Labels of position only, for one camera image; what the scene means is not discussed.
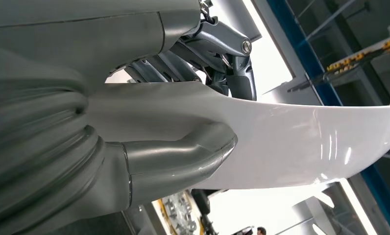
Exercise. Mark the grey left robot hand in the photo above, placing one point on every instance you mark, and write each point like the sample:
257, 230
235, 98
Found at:
84, 39

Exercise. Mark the black remote controller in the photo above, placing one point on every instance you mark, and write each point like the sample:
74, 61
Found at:
201, 201

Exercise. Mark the silver wheel hubcap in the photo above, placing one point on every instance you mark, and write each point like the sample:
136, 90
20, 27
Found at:
182, 214

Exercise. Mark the blue vertical beam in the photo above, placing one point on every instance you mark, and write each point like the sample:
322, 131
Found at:
297, 39

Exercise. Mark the person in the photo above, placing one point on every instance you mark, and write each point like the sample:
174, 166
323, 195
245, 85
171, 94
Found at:
261, 231

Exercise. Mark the rack with yellow items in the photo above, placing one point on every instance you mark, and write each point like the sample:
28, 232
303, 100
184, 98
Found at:
360, 56

